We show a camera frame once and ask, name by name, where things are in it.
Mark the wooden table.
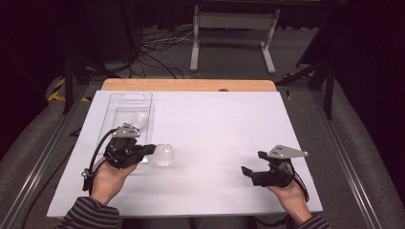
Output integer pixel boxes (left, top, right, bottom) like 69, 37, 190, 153
100, 78, 278, 93

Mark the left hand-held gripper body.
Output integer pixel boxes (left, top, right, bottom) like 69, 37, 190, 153
102, 124, 143, 170

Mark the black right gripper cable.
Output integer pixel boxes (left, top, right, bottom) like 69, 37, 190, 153
254, 171, 310, 228

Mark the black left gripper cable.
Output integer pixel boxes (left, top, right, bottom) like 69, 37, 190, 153
20, 128, 118, 229

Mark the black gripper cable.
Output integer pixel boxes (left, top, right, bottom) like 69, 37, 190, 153
254, 171, 310, 228
20, 128, 118, 229

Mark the clear plastic storage box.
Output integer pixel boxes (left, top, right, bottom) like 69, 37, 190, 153
94, 92, 156, 165

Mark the person's right hand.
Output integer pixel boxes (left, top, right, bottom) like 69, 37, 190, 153
266, 181, 312, 226

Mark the yellow black floor tape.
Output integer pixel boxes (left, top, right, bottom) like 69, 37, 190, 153
47, 77, 92, 103

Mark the person's left hand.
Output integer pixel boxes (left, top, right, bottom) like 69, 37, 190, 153
90, 160, 139, 207

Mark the aluminium floor rail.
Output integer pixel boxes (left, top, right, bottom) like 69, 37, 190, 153
0, 84, 96, 229
309, 90, 388, 229

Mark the bundle of floor cables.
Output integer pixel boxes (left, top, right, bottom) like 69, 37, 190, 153
128, 27, 195, 80

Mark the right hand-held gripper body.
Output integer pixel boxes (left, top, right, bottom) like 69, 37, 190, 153
250, 144, 309, 188

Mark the black metal stand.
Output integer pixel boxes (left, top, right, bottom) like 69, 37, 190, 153
275, 60, 335, 121
61, 53, 122, 115

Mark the white metal stand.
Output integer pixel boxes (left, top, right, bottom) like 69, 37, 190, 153
189, 4, 281, 75

